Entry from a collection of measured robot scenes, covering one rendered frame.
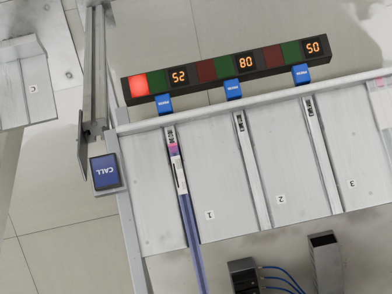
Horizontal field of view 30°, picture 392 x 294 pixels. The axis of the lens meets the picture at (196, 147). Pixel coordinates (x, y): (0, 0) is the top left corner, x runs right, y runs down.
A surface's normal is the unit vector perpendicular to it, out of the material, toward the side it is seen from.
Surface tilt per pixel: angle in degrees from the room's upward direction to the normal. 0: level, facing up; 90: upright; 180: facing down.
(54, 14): 0
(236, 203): 44
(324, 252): 0
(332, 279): 0
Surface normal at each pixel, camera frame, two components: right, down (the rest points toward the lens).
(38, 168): 0.12, 0.47
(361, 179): -0.04, -0.25
